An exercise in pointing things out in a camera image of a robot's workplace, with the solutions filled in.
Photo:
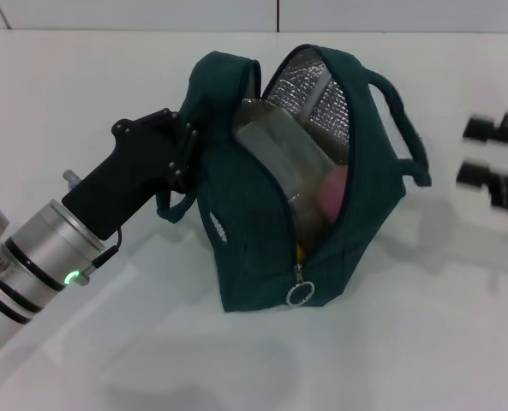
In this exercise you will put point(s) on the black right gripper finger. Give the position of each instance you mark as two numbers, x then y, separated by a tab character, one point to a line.
493	126
489	180

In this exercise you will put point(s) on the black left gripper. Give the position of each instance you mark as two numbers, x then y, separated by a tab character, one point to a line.
133	171

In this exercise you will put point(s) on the clear blue-rimmed food container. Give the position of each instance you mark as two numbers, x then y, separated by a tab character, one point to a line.
279	145

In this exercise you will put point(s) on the dark teal insulated lunch bag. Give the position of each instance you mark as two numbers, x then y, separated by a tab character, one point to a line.
253	240

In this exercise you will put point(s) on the pink egg-shaped ball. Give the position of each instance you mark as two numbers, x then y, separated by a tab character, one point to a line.
335	194

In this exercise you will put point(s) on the yellow banana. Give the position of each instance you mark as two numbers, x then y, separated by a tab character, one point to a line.
300	253

